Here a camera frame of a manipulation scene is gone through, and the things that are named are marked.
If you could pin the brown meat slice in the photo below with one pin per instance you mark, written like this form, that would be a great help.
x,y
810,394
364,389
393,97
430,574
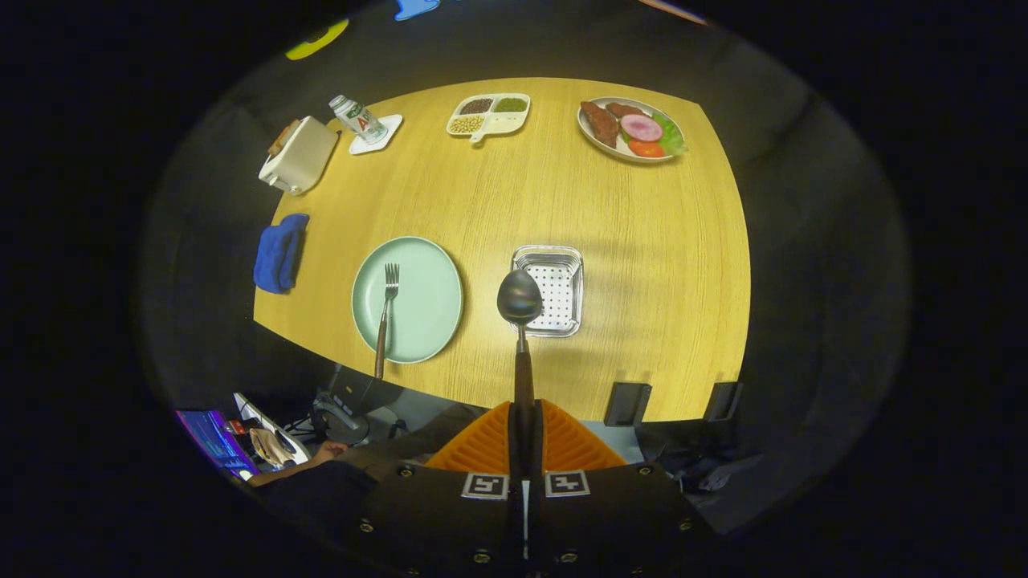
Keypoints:
x,y
600,124
625,109

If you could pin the white square coaster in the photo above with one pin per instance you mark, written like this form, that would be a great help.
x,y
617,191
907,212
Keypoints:
x,y
389,128

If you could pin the brown toast slice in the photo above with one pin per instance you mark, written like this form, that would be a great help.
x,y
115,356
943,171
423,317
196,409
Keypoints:
x,y
291,131
279,140

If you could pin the blue folded towel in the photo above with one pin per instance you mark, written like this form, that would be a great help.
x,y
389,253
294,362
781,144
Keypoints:
x,y
279,253

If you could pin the green lettuce leaf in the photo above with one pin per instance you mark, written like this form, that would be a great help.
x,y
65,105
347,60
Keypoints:
x,y
673,136

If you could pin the laptop with purple screen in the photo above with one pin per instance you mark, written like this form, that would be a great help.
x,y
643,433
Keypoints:
x,y
213,441

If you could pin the red tomato slice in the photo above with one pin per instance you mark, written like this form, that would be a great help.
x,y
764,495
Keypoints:
x,y
646,148

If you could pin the white food plate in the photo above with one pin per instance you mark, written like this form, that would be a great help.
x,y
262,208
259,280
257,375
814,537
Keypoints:
x,y
598,144

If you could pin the pile of green beans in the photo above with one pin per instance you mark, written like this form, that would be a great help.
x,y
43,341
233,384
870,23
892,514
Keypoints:
x,y
510,104

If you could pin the white divided dish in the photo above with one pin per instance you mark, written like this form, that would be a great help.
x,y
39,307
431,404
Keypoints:
x,y
506,123

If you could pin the pile of dark red beans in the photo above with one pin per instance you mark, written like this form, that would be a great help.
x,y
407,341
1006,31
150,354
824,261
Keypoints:
x,y
476,105

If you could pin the white flat panel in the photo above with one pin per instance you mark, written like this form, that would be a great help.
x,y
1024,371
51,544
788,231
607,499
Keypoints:
x,y
249,411

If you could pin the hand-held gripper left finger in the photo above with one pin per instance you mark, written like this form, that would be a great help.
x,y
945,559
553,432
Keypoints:
x,y
450,514

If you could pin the pink ham slice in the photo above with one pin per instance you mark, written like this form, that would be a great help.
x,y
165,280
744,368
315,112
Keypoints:
x,y
642,128

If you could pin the pile of yellow soybeans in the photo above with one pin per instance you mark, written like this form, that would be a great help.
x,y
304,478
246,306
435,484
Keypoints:
x,y
467,124

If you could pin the pale green plate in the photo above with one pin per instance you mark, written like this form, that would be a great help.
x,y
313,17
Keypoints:
x,y
426,301

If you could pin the clear plastic drink bottle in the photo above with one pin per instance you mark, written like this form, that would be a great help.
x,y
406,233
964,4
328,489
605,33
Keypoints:
x,y
359,120

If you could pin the cream toaster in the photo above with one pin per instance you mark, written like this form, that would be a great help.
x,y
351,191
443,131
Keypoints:
x,y
301,160

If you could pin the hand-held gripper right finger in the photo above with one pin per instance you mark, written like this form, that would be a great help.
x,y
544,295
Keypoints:
x,y
610,514

